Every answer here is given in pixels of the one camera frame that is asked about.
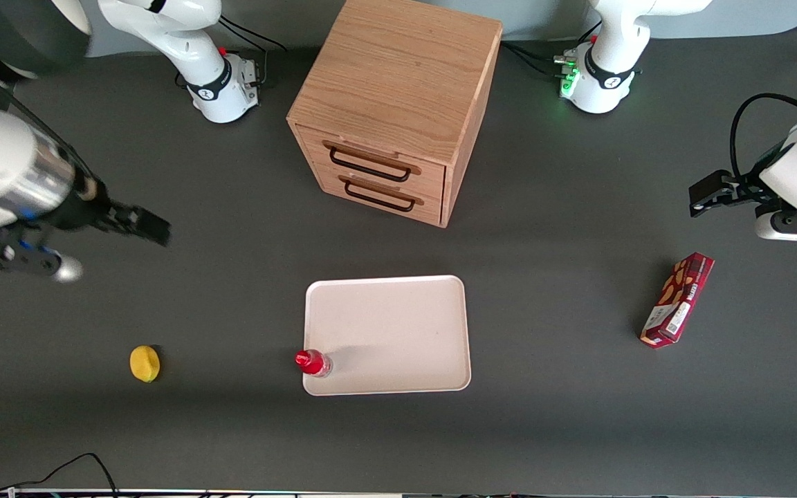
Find red snack box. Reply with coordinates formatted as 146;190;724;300
640;252;716;349

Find wooden drawer with handle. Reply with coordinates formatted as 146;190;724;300
312;165;446;226
295;123;447;201

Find yellow lemon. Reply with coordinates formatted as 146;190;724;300
129;345;162;383

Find black cable at table edge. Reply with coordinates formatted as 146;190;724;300
0;452;120;498

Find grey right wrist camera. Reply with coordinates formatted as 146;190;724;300
0;234;84;284

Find red coke bottle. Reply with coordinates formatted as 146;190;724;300
294;349;334;379

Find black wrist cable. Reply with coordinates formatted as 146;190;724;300
729;93;797;182

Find wooden drawer cabinet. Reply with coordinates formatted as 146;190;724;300
286;0;504;229

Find black metal drawer handle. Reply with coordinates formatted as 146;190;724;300
338;175;425;213
322;140;422;184

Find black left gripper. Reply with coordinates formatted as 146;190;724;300
689;145;785;219

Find black base cables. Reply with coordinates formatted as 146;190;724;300
501;21;604;78
217;17;290;87

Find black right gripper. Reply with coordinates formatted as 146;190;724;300
40;175;172;248

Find beige rectangular tray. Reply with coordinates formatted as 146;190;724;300
302;275;473;397

